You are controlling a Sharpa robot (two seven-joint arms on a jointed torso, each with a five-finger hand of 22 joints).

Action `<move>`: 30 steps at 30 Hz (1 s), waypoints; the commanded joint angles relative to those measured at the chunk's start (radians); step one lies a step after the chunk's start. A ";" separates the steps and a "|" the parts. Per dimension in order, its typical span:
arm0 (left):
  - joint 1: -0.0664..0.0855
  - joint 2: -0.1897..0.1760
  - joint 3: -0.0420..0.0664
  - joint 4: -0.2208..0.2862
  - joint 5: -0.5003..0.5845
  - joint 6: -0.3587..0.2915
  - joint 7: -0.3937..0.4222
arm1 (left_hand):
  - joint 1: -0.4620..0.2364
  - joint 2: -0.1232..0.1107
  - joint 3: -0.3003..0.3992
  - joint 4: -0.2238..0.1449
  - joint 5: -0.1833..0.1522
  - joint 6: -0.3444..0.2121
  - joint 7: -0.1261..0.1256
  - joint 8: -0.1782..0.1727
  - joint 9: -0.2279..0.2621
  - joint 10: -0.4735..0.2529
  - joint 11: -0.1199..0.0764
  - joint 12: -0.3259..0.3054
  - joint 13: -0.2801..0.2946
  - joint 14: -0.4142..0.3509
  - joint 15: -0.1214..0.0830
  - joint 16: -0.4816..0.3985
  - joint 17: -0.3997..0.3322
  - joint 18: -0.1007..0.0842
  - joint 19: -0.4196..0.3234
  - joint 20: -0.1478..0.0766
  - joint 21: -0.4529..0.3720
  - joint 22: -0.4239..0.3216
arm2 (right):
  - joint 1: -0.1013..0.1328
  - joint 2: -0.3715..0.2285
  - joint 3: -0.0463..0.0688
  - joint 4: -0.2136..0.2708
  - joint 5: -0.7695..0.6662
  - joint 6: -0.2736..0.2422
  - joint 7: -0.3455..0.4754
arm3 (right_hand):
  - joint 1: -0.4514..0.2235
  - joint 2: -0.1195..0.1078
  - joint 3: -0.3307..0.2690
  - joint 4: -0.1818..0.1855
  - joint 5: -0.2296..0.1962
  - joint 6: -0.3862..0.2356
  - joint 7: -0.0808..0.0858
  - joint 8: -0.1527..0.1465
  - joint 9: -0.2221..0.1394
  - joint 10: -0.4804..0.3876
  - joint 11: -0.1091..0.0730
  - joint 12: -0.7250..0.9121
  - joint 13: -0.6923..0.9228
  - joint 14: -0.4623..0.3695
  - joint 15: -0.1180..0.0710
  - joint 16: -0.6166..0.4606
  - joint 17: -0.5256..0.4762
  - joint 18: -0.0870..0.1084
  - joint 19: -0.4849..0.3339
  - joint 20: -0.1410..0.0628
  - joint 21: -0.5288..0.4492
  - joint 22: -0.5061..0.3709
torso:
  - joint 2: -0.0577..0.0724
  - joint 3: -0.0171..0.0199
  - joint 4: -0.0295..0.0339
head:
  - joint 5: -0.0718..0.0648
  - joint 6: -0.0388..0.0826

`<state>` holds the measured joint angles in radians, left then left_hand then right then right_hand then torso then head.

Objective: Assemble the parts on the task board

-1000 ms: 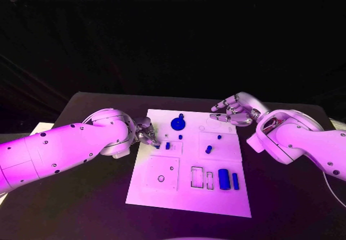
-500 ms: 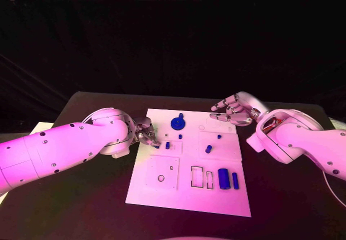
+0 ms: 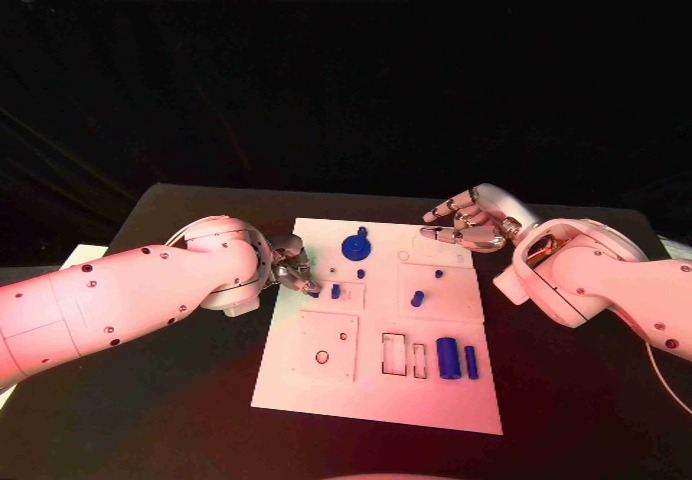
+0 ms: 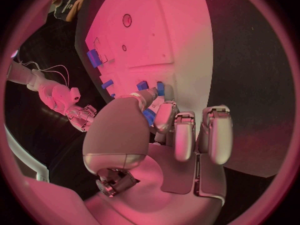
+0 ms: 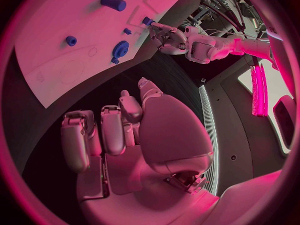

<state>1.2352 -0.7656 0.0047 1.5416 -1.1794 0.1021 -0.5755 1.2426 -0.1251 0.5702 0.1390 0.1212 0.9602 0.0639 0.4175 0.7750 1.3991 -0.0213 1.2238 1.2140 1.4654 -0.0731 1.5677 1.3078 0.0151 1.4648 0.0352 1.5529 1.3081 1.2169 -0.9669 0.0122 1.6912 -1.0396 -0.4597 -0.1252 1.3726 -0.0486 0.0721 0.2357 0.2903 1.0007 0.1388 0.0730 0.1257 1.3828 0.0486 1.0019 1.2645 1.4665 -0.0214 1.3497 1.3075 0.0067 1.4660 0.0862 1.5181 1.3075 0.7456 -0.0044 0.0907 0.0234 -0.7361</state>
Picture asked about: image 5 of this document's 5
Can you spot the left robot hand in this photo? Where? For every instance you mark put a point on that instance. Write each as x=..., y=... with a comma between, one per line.
x=167, y=39

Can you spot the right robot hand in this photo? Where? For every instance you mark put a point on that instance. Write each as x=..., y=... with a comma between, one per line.
x=173, y=131

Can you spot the blue plug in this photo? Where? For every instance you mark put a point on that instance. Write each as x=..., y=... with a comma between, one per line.
x=147, y=21

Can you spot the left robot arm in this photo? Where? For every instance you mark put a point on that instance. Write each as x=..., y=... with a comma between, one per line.
x=229, y=45

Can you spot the white task board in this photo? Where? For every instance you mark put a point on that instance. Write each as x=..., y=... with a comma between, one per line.
x=77, y=41

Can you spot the small blue peg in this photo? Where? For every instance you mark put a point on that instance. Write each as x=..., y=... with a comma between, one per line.
x=127, y=31

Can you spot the blue gear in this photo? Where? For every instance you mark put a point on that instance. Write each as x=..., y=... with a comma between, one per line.
x=120, y=49

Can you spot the blue long cylinder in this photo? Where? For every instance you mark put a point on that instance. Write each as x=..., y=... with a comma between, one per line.
x=113, y=3

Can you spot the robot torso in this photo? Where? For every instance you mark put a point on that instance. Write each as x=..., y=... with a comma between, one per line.
x=243, y=131

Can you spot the glowing light bar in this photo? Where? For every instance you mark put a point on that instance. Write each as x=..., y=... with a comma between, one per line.
x=259, y=91

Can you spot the blue short hollow cylinder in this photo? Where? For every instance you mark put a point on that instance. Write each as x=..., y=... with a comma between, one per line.
x=71, y=40

